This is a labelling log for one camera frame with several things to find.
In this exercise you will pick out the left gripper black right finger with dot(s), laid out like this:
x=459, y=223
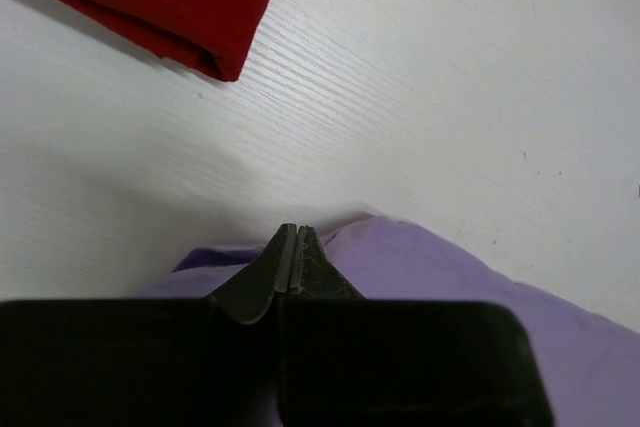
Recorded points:
x=345, y=360

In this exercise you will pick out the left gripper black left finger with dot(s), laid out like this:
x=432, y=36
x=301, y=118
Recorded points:
x=143, y=362

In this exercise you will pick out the purple t shirt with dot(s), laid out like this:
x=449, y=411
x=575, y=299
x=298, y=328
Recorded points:
x=589, y=364

